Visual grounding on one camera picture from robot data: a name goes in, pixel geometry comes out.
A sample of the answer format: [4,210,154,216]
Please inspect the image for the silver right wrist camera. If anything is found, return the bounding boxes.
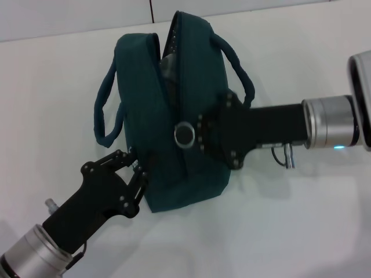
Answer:
[347,49,371,153]

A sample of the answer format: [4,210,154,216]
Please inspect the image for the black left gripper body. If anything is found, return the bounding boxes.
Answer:
[42,161,137,256]

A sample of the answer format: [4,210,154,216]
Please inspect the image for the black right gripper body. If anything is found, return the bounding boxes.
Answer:
[219,93,308,171]

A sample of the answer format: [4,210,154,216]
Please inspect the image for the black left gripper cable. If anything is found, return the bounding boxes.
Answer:
[65,242,88,270]

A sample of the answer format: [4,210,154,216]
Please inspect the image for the dark teal fabric bag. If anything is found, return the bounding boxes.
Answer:
[94,10,256,214]

